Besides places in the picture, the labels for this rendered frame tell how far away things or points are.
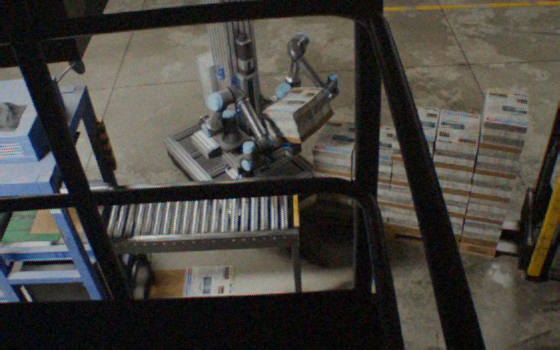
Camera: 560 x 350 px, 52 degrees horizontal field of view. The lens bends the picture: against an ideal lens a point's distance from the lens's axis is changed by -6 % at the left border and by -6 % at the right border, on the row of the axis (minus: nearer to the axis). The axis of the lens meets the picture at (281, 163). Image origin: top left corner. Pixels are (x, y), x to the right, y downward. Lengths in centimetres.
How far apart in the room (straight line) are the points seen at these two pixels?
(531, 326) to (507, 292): 32
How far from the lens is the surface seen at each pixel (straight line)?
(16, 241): 438
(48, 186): 353
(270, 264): 477
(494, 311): 461
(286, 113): 405
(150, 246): 405
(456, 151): 420
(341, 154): 439
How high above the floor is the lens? 369
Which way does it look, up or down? 41 degrees down
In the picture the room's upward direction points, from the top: 5 degrees counter-clockwise
